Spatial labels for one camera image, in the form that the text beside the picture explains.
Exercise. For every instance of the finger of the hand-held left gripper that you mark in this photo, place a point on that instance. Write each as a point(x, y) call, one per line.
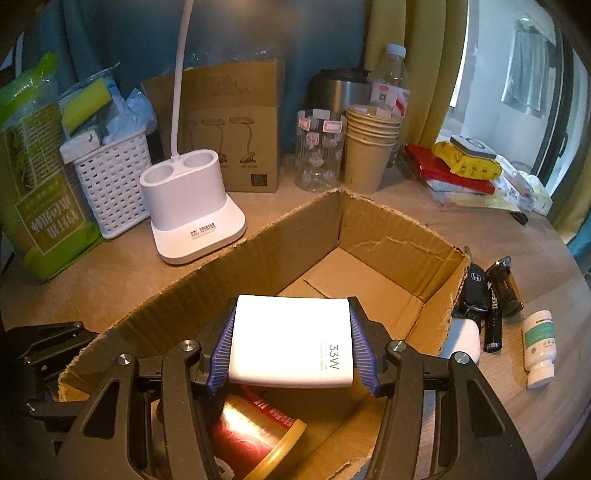
point(51, 341)

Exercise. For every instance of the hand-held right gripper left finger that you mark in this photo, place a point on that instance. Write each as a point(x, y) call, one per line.
point(221, 350)

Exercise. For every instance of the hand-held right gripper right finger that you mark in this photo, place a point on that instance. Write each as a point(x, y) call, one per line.
point(362, 350)

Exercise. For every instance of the white charger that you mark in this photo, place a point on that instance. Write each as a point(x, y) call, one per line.
point(286, 341)

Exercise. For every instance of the white earbuds case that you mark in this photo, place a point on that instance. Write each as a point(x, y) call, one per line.
point(461, 337)

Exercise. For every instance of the cardboard box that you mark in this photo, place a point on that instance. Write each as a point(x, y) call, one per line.
point(369, 240)

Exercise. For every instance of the black flashlight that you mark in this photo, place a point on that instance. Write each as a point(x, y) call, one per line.
point(493, 332)

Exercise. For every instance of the white medicine bottle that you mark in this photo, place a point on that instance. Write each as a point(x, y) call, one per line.
point(540, 346)

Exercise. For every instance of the red and gold tin can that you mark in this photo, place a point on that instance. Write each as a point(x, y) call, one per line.
point(249, 434)

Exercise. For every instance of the green packet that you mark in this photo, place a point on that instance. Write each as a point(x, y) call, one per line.
point(51, 221)

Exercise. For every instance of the black car key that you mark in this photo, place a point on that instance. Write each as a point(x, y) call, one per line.
point(473, 284)

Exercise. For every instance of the white desk lamp base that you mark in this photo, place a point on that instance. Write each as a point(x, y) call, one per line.
point(194, 217)

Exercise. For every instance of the white woven plastic basket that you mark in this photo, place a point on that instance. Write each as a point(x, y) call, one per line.
point(115, 184)

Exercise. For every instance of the stack of paper cups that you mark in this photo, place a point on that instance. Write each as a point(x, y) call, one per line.
point(364, 161)

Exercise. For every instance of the white napkin pack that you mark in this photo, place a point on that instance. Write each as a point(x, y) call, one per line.
point(81, 145)

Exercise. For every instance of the flower print glass jar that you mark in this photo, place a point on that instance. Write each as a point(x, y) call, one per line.
point(318, 157)

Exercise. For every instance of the small black object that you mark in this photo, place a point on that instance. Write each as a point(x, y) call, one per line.
point(519, 218)

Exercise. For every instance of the yellow packet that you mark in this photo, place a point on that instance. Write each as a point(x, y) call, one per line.
point(466, 168)

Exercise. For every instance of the flat cardboard lamp packaging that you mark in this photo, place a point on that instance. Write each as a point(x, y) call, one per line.
point(249, 120)

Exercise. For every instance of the white tissue packs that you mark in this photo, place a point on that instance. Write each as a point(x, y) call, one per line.
point(531, 189)

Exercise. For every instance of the white plastic bag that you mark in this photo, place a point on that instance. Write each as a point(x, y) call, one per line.
point(129, 115)

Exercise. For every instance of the yellow sponge pack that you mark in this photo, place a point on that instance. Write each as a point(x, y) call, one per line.
point(85, 104)

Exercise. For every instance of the stainless steel pot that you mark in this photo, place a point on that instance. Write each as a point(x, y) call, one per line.
point(332, 92)

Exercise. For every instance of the clear plastic water bottle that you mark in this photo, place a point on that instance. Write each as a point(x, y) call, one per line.
point(388, 74)

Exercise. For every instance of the yellow curtain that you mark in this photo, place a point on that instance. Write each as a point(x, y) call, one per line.
point(429, 69)

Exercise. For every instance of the hanging white towel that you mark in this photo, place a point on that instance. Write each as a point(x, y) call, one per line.
point(526, 69)

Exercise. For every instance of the black sliding door frame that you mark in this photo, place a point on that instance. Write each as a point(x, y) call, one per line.
point(561, 115)

